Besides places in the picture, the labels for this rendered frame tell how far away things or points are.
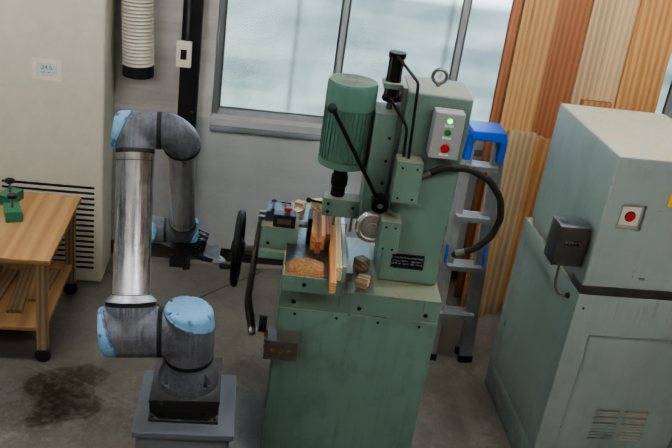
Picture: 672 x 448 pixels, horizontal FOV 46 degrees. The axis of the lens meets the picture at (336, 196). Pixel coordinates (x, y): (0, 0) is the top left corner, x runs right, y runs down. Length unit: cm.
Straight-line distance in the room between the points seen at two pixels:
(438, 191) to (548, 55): 161
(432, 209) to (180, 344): 100
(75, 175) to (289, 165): 110
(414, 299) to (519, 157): 150
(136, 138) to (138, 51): 155
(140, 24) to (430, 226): 179
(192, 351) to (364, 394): 86
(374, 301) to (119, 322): 92
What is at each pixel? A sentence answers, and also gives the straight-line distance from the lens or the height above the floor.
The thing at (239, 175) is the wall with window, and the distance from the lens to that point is 431.
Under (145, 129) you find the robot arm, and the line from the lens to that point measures 243.
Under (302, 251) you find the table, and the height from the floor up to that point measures 90.
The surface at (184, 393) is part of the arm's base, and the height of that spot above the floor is 66.
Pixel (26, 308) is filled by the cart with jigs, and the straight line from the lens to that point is 382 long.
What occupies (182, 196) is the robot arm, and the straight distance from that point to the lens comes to 269.
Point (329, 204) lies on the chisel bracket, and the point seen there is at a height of 105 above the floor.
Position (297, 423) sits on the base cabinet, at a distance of 315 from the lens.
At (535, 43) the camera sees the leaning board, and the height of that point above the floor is 146.
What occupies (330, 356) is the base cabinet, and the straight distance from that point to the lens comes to 297.
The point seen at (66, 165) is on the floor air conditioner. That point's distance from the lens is 408.
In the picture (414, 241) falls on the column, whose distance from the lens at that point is 286.
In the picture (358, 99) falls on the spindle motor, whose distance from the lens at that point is 267.
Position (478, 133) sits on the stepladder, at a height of 115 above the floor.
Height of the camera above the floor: 222
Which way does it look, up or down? 23 degrees down
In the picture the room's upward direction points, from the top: 8 degrees clockwise
